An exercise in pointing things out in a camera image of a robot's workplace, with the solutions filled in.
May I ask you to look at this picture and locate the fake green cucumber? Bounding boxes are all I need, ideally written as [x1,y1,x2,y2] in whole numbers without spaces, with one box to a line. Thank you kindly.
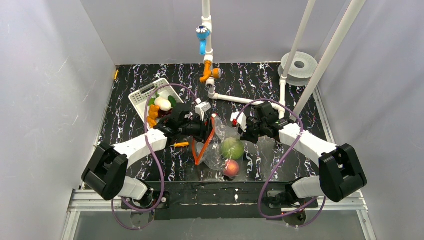
[167,95,177,108]

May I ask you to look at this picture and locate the clear zip top bag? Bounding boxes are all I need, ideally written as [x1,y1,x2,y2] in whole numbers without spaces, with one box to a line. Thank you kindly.
[192,113,247,179]

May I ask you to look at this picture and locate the fake orange ginger root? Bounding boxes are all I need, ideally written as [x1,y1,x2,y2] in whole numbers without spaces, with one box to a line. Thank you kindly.
[147,104,160,128]

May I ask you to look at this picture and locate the fake purple grapes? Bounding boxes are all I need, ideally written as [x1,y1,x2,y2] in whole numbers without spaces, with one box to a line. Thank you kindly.
[158,109,172,119]

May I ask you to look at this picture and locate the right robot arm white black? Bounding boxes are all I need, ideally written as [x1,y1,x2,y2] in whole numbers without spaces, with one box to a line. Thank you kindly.
[231,102,368,204]

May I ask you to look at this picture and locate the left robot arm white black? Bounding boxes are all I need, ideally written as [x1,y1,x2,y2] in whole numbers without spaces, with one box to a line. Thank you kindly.
[81,102,214,201]

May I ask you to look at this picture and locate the fake green cabbage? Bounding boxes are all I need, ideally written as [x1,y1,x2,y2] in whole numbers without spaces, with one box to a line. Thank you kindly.
[220,137,245,160]

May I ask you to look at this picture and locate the fake red apple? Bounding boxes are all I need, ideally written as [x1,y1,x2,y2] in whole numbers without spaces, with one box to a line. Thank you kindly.
[222,159,240,178]

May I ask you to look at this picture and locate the orange faucet valve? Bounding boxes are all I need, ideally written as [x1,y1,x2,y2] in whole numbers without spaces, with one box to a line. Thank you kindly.
[199,60,222,83]

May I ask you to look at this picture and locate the white perforated plastic basket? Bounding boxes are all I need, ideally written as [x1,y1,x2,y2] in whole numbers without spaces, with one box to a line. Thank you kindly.
[128,78,184,124]

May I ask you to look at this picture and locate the white filament spool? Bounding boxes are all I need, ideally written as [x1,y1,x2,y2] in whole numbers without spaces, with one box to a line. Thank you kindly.
[286,51,318,87]

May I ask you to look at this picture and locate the blue faucet valve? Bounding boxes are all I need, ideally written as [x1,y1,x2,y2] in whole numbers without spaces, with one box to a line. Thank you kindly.
[196,25,211,55]

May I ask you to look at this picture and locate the yellow handled screwdriver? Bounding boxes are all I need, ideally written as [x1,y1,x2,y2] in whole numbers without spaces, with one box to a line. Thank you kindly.
[170,141,190,148]

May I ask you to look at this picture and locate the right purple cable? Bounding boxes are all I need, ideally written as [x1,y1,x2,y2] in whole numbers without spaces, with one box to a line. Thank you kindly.
[233,98,327,228]

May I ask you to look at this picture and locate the purple cable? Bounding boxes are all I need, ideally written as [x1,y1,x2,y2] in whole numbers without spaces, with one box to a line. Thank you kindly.
[233,98,327,228]
[110,83,201,231]

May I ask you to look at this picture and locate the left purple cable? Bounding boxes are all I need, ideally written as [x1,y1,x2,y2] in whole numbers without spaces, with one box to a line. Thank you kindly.
[110,83,201,231]

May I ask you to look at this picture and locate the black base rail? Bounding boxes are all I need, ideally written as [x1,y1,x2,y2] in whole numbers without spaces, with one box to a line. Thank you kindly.
[121,181,309,221]

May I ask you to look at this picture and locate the yellow pencil at wall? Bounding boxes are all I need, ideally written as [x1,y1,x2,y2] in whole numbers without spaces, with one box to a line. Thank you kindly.
[113,69,119,81]

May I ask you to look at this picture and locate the white PVC pipe frame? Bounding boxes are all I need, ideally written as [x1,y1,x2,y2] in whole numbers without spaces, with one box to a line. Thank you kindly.
[200,0,368,120]

